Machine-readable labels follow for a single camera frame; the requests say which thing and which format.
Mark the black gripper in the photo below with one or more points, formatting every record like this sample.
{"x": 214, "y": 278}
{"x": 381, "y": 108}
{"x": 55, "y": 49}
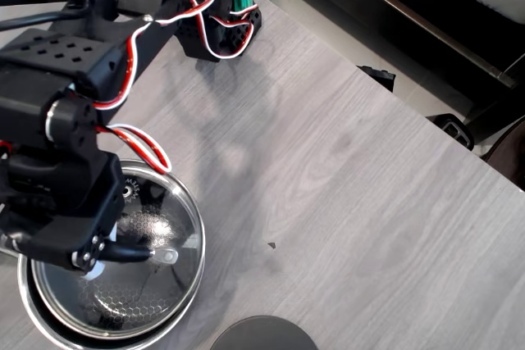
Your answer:
{"x": 91, "y": 249}

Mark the black perforated arm base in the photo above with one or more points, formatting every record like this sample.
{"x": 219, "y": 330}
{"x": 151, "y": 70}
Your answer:
{"x": 190, "y": 42}

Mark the black nonstick saucepan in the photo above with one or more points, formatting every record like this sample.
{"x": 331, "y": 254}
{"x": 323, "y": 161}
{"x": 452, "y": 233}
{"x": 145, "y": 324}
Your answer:
{"x": 61, "y": 333}

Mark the dark grey round object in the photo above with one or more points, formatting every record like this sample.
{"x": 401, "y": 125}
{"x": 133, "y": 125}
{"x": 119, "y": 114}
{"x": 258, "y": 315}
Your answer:
{"x": 262, "y": 335}

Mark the black table clamp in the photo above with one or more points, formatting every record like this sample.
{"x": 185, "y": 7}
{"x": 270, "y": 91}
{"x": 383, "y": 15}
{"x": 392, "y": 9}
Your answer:
{"x": 379, "y": 77}
{"x": 453, "y": 128}

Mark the dark brown round object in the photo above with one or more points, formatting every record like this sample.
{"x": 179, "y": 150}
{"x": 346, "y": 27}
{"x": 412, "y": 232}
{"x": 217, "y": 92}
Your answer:
{"x": 512, "y": 153}

